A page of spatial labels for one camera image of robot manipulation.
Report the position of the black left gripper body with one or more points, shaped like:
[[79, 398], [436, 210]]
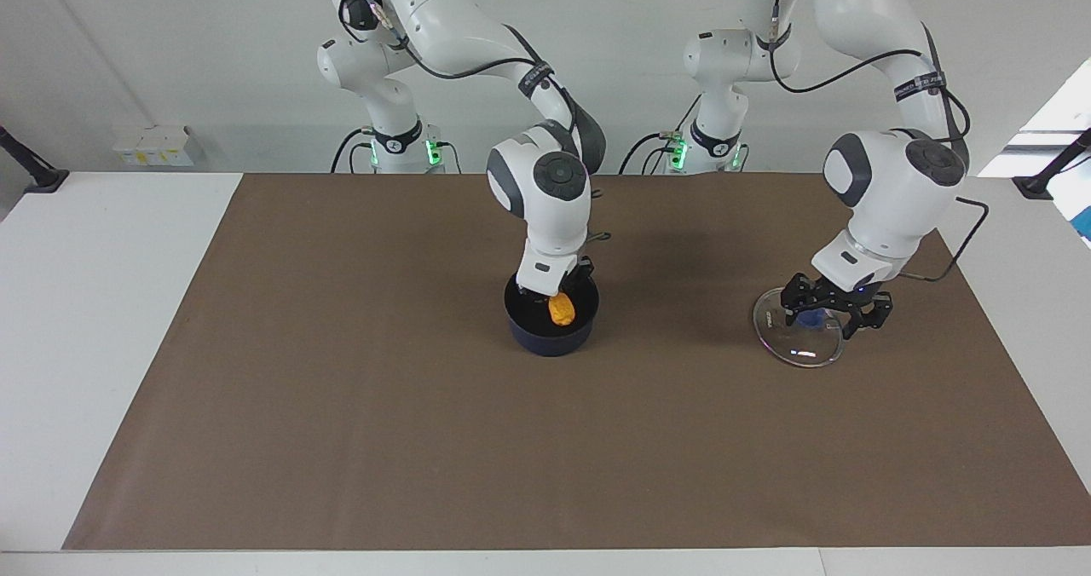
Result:
[[839, 299]]

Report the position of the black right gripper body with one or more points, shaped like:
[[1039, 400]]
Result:
[[575, 282]]

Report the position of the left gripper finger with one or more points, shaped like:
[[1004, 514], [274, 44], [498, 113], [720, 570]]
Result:
[[874, 312], [797, 296]]

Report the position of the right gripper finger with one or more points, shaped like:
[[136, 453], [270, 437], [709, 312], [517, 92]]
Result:
[[588, 269], [533, 296]]

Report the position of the yellow toy corn cob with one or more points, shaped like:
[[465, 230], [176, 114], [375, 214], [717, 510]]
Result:
[[562, 310]]

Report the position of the glass lid with blue knob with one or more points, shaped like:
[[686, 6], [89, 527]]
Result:
[[797, 350]]

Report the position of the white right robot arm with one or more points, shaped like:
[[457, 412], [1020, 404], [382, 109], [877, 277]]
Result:
[[554, 218]]

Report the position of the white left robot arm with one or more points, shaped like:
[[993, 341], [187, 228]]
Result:
[[886, 210]]

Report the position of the light blue object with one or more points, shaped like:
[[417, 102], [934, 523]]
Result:
[[1084, 222]]

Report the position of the brown table mat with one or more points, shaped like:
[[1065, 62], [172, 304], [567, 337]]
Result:
[[341, 431]]

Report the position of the black camera stand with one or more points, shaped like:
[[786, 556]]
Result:
[[1044, 180], [34, 175]]

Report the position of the white wall outlet box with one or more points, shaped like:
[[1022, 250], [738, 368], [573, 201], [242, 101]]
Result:
[[158, 146]]

